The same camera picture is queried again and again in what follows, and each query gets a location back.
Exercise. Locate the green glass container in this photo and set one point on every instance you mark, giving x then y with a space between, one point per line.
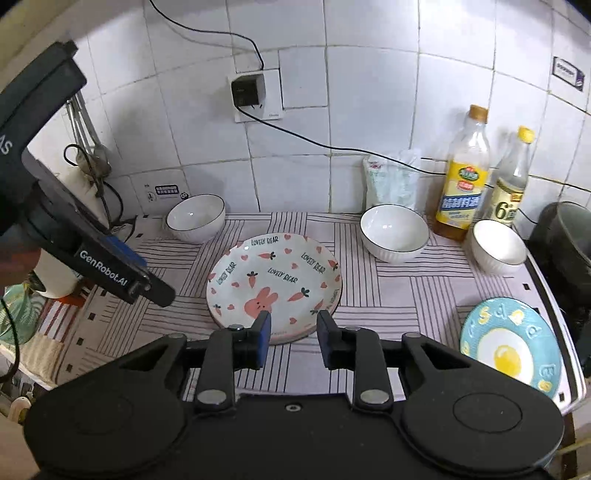
18 314

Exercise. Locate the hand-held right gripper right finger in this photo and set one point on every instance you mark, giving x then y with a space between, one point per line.
323 341

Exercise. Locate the yellow label cooking wine bottle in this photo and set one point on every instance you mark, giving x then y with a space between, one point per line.
464 184

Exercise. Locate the striped white table mat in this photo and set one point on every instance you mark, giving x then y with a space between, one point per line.
392 295

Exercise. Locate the white plastic salt bag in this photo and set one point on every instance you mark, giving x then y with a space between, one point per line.
392 187

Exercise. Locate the small white wall label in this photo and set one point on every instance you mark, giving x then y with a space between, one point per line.
166 191

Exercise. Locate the white rabbit carrot print plate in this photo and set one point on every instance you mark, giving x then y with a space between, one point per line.
277 286

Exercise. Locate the hanging metal kitchen utensils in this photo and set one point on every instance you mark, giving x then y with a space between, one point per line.
87 143

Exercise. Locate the white wall socket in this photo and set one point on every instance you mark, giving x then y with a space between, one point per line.
272 92

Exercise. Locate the clear vinegar bottle yellow cap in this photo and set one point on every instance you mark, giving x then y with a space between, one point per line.
510 189

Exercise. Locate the blue fried egg print plate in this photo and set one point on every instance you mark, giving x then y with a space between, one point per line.
505 350

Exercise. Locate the dark metal pot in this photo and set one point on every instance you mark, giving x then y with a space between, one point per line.
570 235

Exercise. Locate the white cup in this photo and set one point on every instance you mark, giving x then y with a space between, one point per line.
53 277

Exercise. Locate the black power plug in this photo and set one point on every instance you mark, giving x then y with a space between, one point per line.
247 90

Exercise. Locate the white bowl dark rim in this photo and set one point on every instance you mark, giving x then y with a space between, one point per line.
196 217
498 247
392 230

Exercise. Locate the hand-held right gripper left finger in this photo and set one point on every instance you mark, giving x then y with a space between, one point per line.
263 337

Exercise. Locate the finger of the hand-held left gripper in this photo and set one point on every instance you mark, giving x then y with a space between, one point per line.
124 253

